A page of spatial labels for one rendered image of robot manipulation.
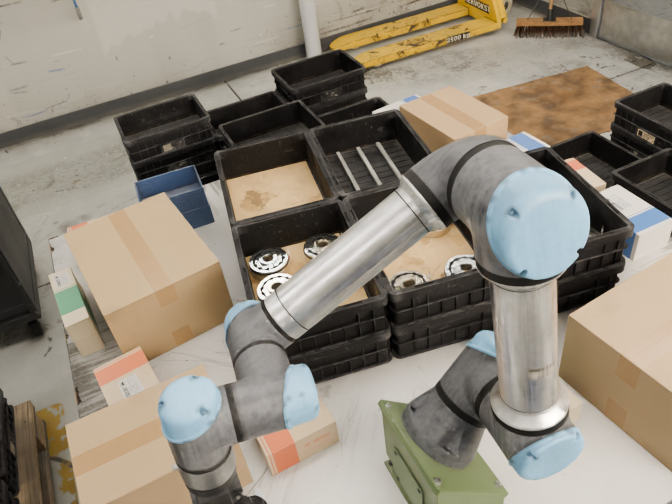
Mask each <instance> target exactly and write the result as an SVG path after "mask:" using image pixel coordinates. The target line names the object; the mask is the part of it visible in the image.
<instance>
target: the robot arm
mask: <svg viewBox="0 0 672 504"><path fill-rule="evenodd" d="M458 219H460V220H461V221H462V222H463V223H464V224H465V225H466V226H467V227H468V228H469V229H470V231H471V234H472V239H473V248H474V257H475V264H476V268H477V270H478V272H479V273H480V274H481V275H482V276H483V277H484V278H485V279H486V280H488V281H489V287H490V297H491V308H492V318H493V328H494V332H492V331H488V330H482V331H480V332H478V333H477V334H476V335H475V336H474V337H473V338H472V340H471V341H470V342H469V343H467V344H466V345H467V346H466V347H465V348H464V349H463V351H462V352H461V353H460V354H459V356H458V357H457V358H456V359H455V361H454V362H453V363H452V364H451V366H450V367H449V368H448V370H447V371H446V372H445V373H444V375H443V376H442V377H441V378H440V380H439V381H438V382H437V383H436V385H435V386H434V387H432V388H431V389H429V390H427V391H426V392H424V393H423V394H421V395H419V396H418V397H416V398H415V399H413V400H411V401H410V402H409V403H408V405H407V406H406V407H405V408H404V410H403V411H402V414H401V418H402V422H403V425H404V427H405V429H406V431H407V433H408V434H409V436H410V437H411V438H412V440H413V441H414V442H415V443H416V444H417V445H418V446H419V447H420V448H421V449H422V450H423V451H424V452H425V453H426V454H427V455H429V456H430V457H431V458H433V459H434V460H436V461H437V462H439V463H441V464H442V465H444V466H447V467H449V468H452V469H458V470H460V469H464V468H466V467H467V466H468V465H469V464H470V463H471V461H472V460H473V459H474V457H475V455H476V452H477V450H478V447H479V444H480V442H481V439H482V436H483V434H484V431H485V429H487V430H488V432H489V433H490V435H491V436H492V438H493V439H494V441H495V442H496V444H497V445H498V447H499V448H500V450H501V451H502V453H503V454H504V456H505V457H506V459H507V460H508V464H509V465H510V466H512V467H513V469H514V470H515V471H516V473H517V474H518V475H519V476H520V477H522V478H523V479H526V480H539V479H544V478H547V477H549V476H552V475H554V474H556V473H558V472H560V471H561V470H563V469H565V468H566V467H567V466H569V465H570V464H571V463H572V462H573V461H574V460H575V459H576V458H577V457H578V456H579V455H580V453H581V452H582V450H583V448H584V443H585V441H584V437H583V435H582V434H581V433H580V429H579V428H578V427H575V425H574V424H573V423H572V421H571V419H570V417H569V397H568V393H567V391H566V389H565V387H564V386H563V385H562V384H561V383H560V382H559V381H558V312H557V278H558V277H560V276H561V275H562V274H563V273H564V272H565V270H566V269H567V268H568V267H569V266H570V265H571V264H572V263H573V262H574V261H575V260H576V259H577V258H578V256H579V255H578V253H577V250H578V249H579V248H584V246H585V244H586V241H587V238H588V235H589V229H590V216H589V211H588V207H587V205H586V202H585V200H584V199H583V197H582V196H581V194H580V193H579V192H578V191H577V190H576V189H575V188H573V187H572V185H571V184H570V183H569V182H568V181H567V180H566V179H565V178H564V177H563V176H561V175H560V174H558V173H556V172H555V171H552V170H550V169H548V168H546V167H545V166H543V165H542V164H540V163H539V162H538V161H536V160H535V159H533V158H532V157H530V156H529V155H527V154H526V153H524V152H523V151H522V150H520V149H519V148H518V147H517V146H515V145H514V144H513V143H511V142H510V141H508V140H506V139H503V138H500V137H497V136H492V135H475V136H469V137H465V138H462V139H459V140H456V141H454V142H451V143H449V144H447V145H445V146H443V147H441V148H440V149H438V150H436V151H434V152H433V153H431V154H430V155H428V156H427V157H425V158H423V159H422V160H421V161H419V162H418V163H417V164H416V165H414V166H413V167H412V168H410V169H409V170H408V171H407V172H406V173H404V174H403V175H402V176H401V180H400V186H399V188H398V189H396V190H395V191H394V192H393V193H391V194H390V195H389V196H388V197H387V198H385V199H384V200H383V201H382V202H381V203H379V204H378V205H377V206H376V207H375V208H373V209H372V210H371V211H370V212H369V213H367V214H366V215H365V216H364V217H362V218H361V219H360V220H359V221H358V222H356V223H355V224H354V225H353V226H352V227H350V228H349V229H348V230H347V231H346V232H344V233H343V234H342V235H341V236H340V237H338V238H337V239H336V240H335V241H333V242H332V243H331V244H330V245H329V246H327V247H326V248H325V249H324V250H323V251H321V252H320V253H319V254H318V255H317V256H315V257H314V258H313V259H312V260H311V261H309V262H308V263H307V264H306V265H304V266H303V267H302V268H301V269H300V270H298V271H297V272H296V273H295V274H294V275H292V276H291V277H290V278H289V279H288V280H286V281H285V282H284V283H283V284H282V285H280V286H279V287H278V288H277V289H275V290H274V291H273V292H272V293H271V294H269V295H268V296H267V297H266V298H264V299H263V300H262V301H261V302H260V301H256V300H247V301H246V302H242V303H238V304H236V305H235V306H233V307H232V308H231V309H230V310H229V312H228V313H227V315H226V317H225V321H224V328H225V341H226V345H227V348H228V349H229V352H230V356H231V360H232V364H233V368H234V372H235V376H236V381H235V382H231V383H228V384H225V385H220V386H217V387H216V385H215V384H214V383H213V382H212V381H211V380H210V379H208V378H206V377H204V376H194V375H189V376H184V377H181V378H179V379H177V380H175V381H173V382H172V383H171V384H169V385H168V386H167V387H166V388H165V390H164V391H163V392H162V394H161V396H160V398H159V402H158V409H157V411H158V414H159V418H160V421H161V429H162V432H163V435H164V437H165V438H166V439H167V441H168V444H169V447H170V449H171V452H172V455H173V457H174V460H175V462H176V463H174V464H172V469H173V471H177V470H179V473H180V475H181V478H182V480H183V482H184V483H185V485H186V487H187V489H188V490H189V493H190V496H191V500H192V503H193V504H269V503H268V501H267V499H266V497H265V495H264V493H263V492H262V491H261V490H260V489H258V488H255V489H254V491H253V496H247V495H243V494H242V492H243V489H242V486H241V483H240V480H239V478H238V475H237V472H236V456H235V452H234V448H233V445H234V444H238V443H240V442H244V441H247V440H251V439H254V438H257V437H261V436H264V435H268V434H271V433H274V432H278V431H281V430H285V429H288V430H290V429H292V428H293V427H294V426H297V425H300V424H303V423H306V422H309V421H311V420H314V419H315V418H316V417H317V416H318V414H319V411H320V405H319V398H318V394H317V390H316V386H315V382H314V379H313V376H312V373H311V371H310V369H309V368H308V366H307V365H306V364H297V365H293V364H291V365H290V363H289V360H288V357H287V354H286V351H285V348H287V347H288V346H289V345H290V344H292V343H293V342H294V341H295V340H296V339H298V338H299V337H300V336H301V335H303V334H304V333H305V332H306V331H308V330H309V329H310V328H311V327H313V326H314V325H315V324H316V323H318V322H319V321H320V320H321V319H322V318H324V317H325V316H326V315H327V314H329V313H330V312H331V311H332V310H334V309H335V308H336V307H337V306H339V305H340V304H341V303H342V302H344V301H345V300H346V299H347V298H349V297H350V296H351V295H352V294H353V293H355V292H356V291H357V290H358V289H360V288H361V287H362V286H363V285H365V284H366V283H367V282H368V281H370V280H371V279H372V278H373V277H375V276H376V275H377V274H378V273H380V272H381V271H382V270H383V269H384V268H386V267H387V266H388V265H389V264H391V263H392V262H393V261H394V260H396V259H397V258H398V257H399V256H401V255H402V254H403V253H404V252H406V251H407V250H408V249H409V248H410V247H412V246H413V245H414V244H415V243H417V242H418V241H419V240H420V239H422V238H423V237H424V236H425V235H427V234H428V233H429V232H430V231H432V230H433V229H446V228H447V227H448V226H450V225H451V224H452V223H453V222H455V221H456V220H458Z"/></svg>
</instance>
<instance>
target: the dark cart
mask: <svg viewBox="0 0 672 504"><path fill-rule="evenodd" d="M38 318H41V309H40V301H39V294H38V287H37V279H36V272H35V264H34V257H33V250H32V243H31V240H30V238H29V237H28V235H27V233H26V231H25V229H24V228H23V226H22V224H21V222H20V220H19V219H18V217H17V215H16V213H15V212H14V210H13V208H12V206H11V204H10V203H9V201H8V199H7V197H6V196H5V194H4V192H3V190H2V188H1V187H0V333H1V332H4V331H6V330H9V329H12V328H14V327H17V326H20V325H22V324H25V323H28V326H29V328H30V329H31V330H32V331H33V333H34V334H35V336H36V337H37V336H39V335H42V334H44V333H43V330H42V328H41V325H40V324H41V323H40V322H39V321H38Z"/></svg>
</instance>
